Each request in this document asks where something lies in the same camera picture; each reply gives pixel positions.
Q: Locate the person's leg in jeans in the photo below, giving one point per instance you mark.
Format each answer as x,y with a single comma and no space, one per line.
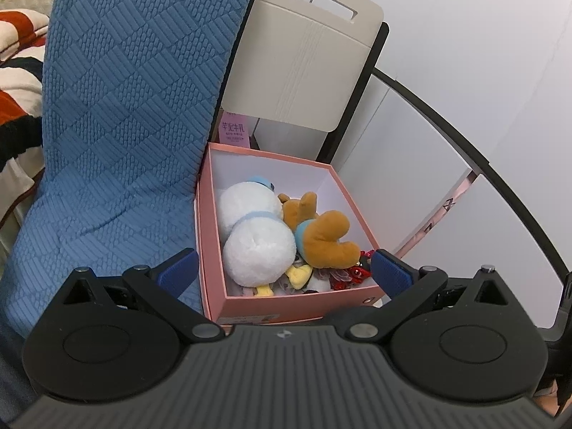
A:
11,366

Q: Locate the black and red toy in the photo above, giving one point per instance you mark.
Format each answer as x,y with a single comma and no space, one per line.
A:
355,272

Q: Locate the beige chair back panel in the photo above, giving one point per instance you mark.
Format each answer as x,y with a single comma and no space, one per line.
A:
304,62

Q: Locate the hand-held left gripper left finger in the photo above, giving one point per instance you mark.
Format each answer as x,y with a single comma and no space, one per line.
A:
178,270

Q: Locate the brown bear plush toy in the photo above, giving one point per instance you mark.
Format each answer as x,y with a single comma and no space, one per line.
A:
326,237

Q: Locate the pink cardboard box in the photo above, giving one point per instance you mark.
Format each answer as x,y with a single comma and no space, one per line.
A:
268,310

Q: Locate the pink carton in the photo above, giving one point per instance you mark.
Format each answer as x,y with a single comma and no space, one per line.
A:
234,132

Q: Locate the white duck plush toy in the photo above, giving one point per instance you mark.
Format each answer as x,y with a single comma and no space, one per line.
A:
257,241

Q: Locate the black straight metal bar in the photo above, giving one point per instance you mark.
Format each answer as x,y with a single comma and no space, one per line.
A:
353,94

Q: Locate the black curved metal frame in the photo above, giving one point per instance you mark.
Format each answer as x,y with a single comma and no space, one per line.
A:
469,143

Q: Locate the white wardrobe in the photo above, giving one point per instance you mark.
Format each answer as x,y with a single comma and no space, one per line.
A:
469,53

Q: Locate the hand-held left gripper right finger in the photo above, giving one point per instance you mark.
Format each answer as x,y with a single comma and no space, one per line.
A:
393,272

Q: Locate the striped fleece blanket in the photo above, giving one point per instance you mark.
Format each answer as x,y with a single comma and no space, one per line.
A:
20,76

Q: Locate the blue quilted mat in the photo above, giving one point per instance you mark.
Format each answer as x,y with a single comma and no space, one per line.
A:
125,98

